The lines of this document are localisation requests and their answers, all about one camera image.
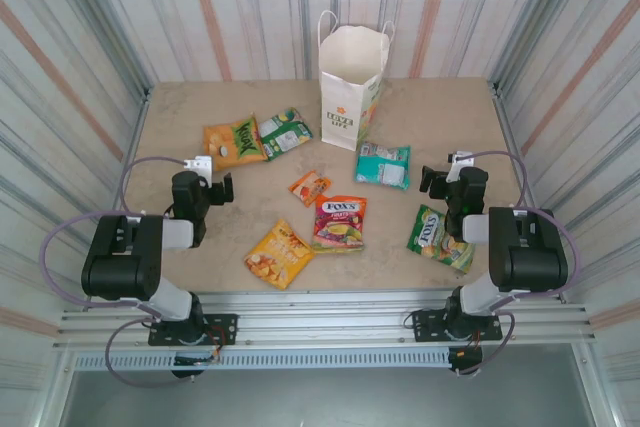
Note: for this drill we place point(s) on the orange green chips bag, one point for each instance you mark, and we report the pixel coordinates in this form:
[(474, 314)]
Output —
[(220, 139)]

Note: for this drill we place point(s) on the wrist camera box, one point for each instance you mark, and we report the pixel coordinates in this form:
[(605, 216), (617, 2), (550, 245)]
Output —
[(460, 164), (199, 164)]

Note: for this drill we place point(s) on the green white snack bag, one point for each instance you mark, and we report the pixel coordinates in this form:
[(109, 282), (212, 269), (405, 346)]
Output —
[(285, 134)]

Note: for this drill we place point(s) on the green Fox's candy bag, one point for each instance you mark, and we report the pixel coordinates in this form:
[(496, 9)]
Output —
[(430, 239)]

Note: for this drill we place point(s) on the white paper bag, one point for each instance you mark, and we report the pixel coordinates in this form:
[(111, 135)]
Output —
[(345, 92)]

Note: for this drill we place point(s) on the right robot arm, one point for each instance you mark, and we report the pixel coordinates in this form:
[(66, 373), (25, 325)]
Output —
[(530, 262)]

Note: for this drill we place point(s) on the teal snack packet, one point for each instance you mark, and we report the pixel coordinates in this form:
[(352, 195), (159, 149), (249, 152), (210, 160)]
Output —
[(372, 172)]

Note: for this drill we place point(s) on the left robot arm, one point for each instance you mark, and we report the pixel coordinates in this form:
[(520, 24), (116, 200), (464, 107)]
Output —
[(115, 272)]

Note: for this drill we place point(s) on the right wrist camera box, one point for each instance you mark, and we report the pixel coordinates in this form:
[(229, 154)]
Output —
[(460, 164)]

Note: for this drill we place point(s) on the small orange snack packet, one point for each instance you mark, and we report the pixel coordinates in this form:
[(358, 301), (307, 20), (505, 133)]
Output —
[(307, 187)]

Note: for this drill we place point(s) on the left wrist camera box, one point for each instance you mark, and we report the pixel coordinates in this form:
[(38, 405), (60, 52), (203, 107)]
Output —
[(199, 164)]

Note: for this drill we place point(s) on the aluminium rail frame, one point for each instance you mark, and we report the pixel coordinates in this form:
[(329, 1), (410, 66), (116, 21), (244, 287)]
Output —
[(325, 317)]

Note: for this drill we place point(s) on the metal corner bracket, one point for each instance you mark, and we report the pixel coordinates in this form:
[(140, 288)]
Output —
[(496, 89), (146, 95)]

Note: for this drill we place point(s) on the red Fox's candy bag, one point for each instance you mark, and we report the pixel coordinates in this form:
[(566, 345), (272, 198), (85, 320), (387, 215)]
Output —
[(340, 227)]

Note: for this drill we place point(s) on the yellow chips bag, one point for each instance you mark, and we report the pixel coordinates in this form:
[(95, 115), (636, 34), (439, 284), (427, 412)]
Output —
[(277, 257)]

